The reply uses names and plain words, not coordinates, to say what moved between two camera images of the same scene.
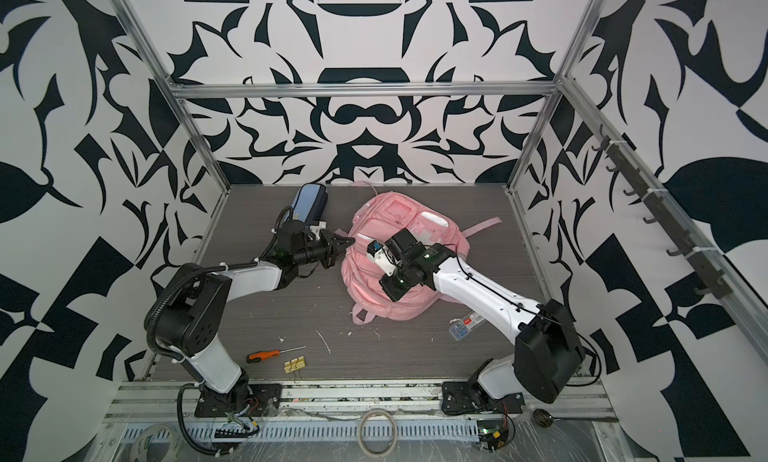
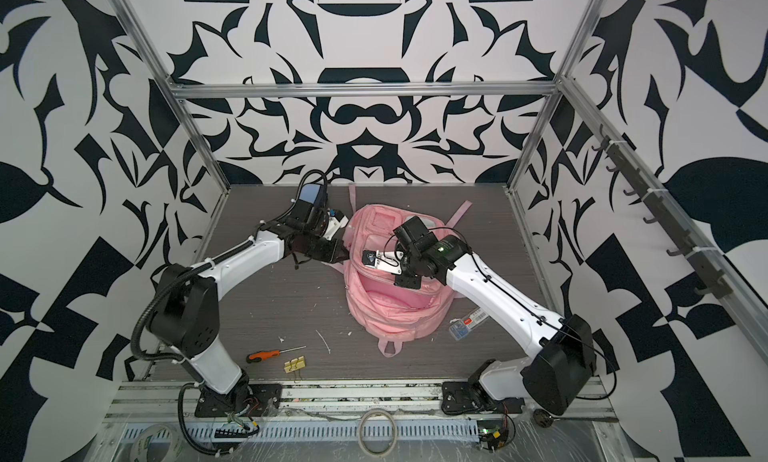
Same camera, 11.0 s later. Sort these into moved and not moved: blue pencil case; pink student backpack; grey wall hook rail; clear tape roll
Moved: pink student backpack
Not moved: grey wall hook rail; blue pencil case; clear tape roll
